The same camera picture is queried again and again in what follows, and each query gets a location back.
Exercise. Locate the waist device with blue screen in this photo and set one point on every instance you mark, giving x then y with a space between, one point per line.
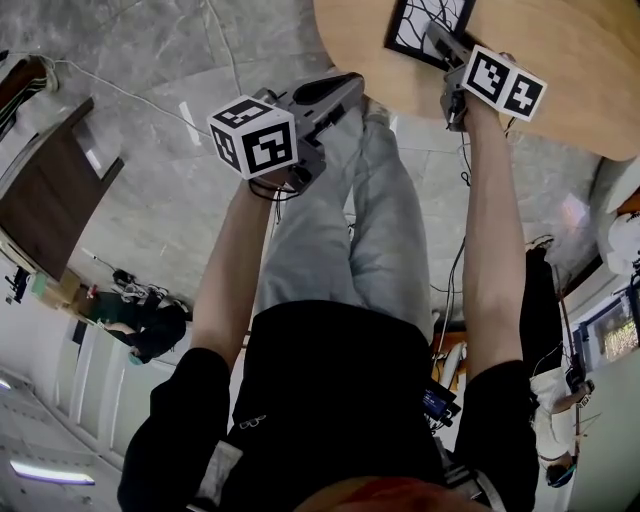
437 402

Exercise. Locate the person's left forearm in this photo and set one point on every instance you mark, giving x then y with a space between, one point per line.
232 270

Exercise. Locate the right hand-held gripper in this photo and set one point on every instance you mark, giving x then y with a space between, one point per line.
500 82

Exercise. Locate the person's left leg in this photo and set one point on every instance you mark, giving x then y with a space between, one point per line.
305 240

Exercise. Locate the black framed white picture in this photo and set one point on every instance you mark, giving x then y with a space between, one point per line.
407 25

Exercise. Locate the light wooden oval table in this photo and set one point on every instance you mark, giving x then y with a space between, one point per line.
565 55

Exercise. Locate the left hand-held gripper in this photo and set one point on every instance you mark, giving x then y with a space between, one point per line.
260 140

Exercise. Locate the dark wooden side table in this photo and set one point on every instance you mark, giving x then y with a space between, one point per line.
47 200

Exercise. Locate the person's white shoe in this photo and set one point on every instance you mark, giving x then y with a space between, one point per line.
377 111

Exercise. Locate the person's black shirt torso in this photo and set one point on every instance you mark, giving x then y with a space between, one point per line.
325 390

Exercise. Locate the person's leg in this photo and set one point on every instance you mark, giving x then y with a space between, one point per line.
395 240
305 240
22 90

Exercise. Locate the round white floor cushion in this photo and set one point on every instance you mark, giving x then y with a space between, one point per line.
620 235

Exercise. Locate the white cabinet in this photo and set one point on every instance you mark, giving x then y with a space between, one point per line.
105 385

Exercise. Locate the cardboard box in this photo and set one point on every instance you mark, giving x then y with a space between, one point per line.
60 290

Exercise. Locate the person's right forearm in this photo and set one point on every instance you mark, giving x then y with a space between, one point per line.
492 240

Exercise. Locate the ceiling light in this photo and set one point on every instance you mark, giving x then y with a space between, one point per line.
50 472

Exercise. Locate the person's right leg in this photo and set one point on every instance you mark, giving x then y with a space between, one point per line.
395 240

